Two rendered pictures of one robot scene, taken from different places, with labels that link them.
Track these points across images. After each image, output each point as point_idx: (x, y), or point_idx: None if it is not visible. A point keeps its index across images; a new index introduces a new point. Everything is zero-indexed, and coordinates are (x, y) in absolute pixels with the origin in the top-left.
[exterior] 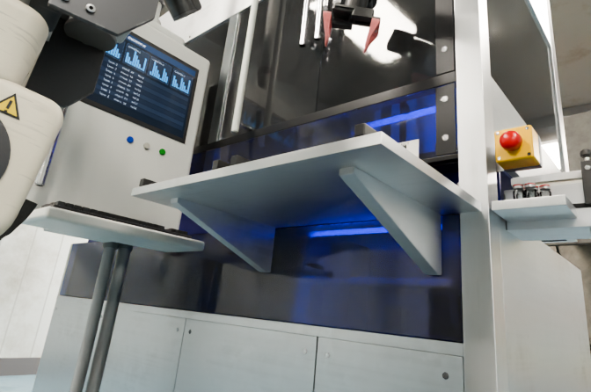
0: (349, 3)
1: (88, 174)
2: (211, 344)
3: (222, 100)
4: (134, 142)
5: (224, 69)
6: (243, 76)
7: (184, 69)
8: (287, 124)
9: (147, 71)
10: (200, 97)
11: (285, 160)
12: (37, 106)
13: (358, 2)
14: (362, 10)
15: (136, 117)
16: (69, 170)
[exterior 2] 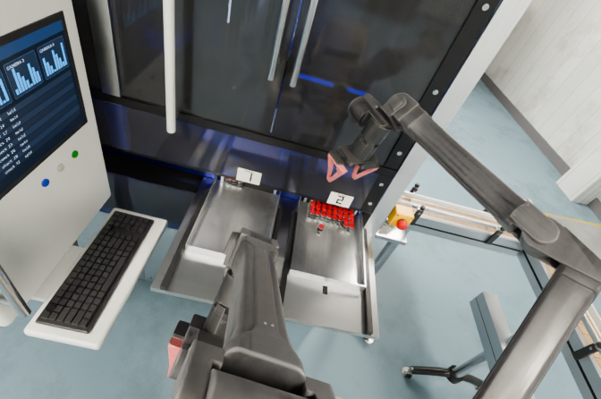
0: (363, 157)
1: (33, 247)
2: (172, 240)
3: (109, 40)
4: (49, 178)
5: None
6: (172, 70)
7: (48, 34)
8: (235, 131)
9: (12, 95)
10: (79, 48)
11: (320, 326)
12: None
13: (370, 156)
14: (371, 164)
15: (38, 157)
16: (18, 266)
